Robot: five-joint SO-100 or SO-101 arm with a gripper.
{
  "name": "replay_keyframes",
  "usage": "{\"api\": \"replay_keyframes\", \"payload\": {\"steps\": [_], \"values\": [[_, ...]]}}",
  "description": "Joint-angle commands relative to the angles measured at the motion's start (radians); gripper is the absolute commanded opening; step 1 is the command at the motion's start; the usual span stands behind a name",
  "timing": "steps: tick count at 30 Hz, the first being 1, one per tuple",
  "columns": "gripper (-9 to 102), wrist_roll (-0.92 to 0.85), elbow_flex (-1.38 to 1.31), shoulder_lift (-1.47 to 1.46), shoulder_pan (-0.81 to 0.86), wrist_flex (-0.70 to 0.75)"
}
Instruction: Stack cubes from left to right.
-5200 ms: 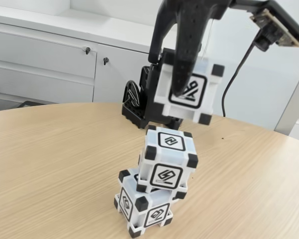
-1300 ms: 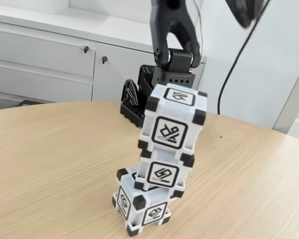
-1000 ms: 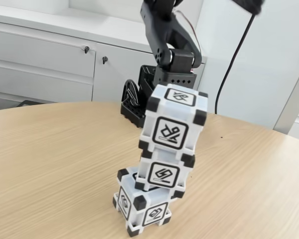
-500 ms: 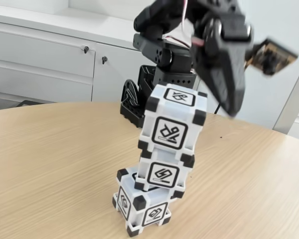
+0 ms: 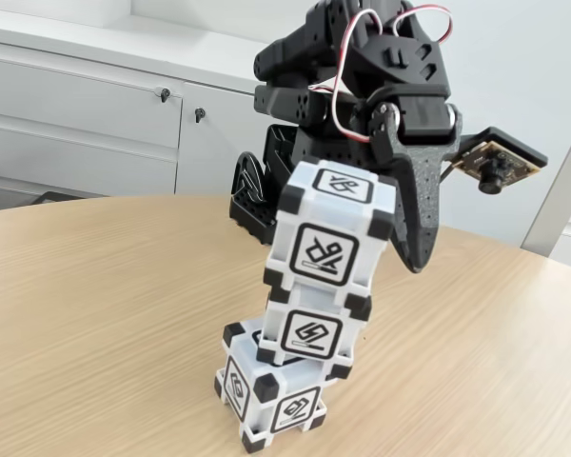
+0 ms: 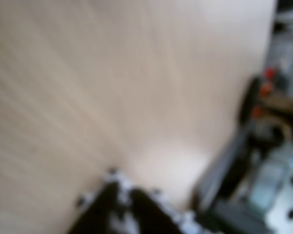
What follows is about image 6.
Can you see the black speckled gripper right finger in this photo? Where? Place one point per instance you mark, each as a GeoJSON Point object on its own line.
{"type": "Point", "coordinates": [149, 217]}

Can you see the clear plastic bottle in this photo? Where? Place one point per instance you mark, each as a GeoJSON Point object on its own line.
{"type": "Point", "coordinates": [268, 180]}

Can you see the grey bar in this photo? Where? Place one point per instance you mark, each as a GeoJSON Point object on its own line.
{"type": "Point", "coordinates": [222, 175]}

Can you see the white cube with crossed symbol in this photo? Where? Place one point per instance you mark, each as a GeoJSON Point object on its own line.
{"type": "Point", "coordinates": [122, 195]}

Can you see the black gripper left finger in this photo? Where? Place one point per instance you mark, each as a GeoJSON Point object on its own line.
{"type": "Point", "coordinates": [102, 214]}

